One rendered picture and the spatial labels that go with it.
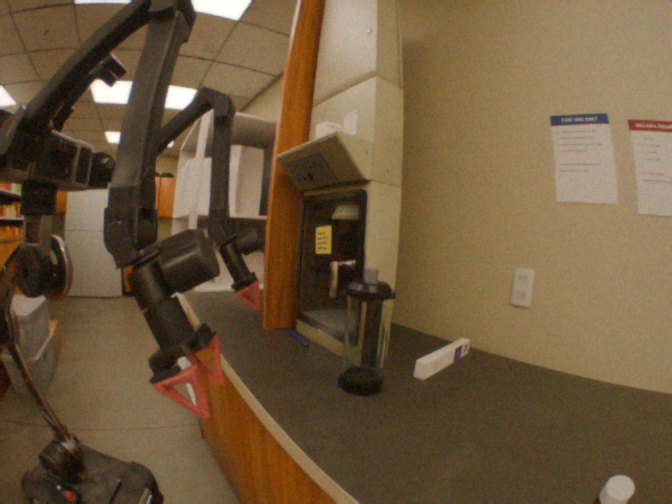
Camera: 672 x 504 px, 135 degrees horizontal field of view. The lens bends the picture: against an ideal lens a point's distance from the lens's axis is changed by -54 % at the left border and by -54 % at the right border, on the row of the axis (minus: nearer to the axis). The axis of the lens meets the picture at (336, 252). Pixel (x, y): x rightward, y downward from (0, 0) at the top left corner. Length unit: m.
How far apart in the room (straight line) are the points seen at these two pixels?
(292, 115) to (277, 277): 0.57
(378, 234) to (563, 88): 0.78
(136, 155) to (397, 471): 0.56
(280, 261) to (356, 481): 0.76
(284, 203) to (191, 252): 0.68
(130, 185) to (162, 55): 0.20
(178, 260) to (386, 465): 0.41
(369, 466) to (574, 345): 0.69
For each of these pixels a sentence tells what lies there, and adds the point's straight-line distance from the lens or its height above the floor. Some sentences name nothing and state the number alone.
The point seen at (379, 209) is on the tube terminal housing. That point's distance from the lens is 0.75.
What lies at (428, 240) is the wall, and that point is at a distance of 1.14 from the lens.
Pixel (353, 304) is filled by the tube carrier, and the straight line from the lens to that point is 0.60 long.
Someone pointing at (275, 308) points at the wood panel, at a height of 1.01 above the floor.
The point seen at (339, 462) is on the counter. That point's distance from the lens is 0.48.
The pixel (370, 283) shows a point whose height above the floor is 1.18.
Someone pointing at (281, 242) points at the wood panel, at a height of 1.24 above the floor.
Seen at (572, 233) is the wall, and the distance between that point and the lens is 0.93.
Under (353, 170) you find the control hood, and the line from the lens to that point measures 0.73.
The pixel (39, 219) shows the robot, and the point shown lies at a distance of 0.93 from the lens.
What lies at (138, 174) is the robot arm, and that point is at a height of 1.33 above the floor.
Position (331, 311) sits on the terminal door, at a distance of 0.83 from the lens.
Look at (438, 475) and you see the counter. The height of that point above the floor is 0.94.
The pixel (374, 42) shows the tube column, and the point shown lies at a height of 1.84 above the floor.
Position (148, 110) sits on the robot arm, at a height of 1.42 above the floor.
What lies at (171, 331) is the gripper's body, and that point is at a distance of 0.39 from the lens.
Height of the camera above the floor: 1.27
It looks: 3 degrees down
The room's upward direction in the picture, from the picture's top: 4 degrees clockwise
